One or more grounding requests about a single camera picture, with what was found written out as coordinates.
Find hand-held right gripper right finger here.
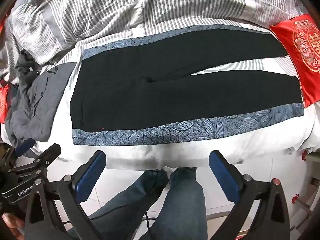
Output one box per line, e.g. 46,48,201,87
209,149,292,240

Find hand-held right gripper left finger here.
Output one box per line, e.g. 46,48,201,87
24,150,108,240

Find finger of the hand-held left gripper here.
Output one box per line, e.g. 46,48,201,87
14,137,37,159
7,144,62,181

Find black pants with floral trim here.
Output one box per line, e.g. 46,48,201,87
70,24,305,147

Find person's left hand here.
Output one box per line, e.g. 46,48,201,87
0,212,25,240

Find grey clothes pile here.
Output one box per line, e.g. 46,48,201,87
5,62,77,142

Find person's right leg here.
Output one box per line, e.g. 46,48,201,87
147,167,208,240

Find person's leg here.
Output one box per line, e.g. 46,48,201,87
67,169,170,240
147,167,208,240

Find red cushion with gold print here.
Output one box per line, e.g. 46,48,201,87
0,84,11,124
269,14,320,107

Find person's left leg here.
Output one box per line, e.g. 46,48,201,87
67,169,170,240

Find white striped bed sheet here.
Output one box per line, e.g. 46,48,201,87
32,20,319,172

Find dark grey cloth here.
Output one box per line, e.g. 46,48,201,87
14,49,39,74

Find grey striped duvet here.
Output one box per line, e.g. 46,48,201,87
0,0,309,83

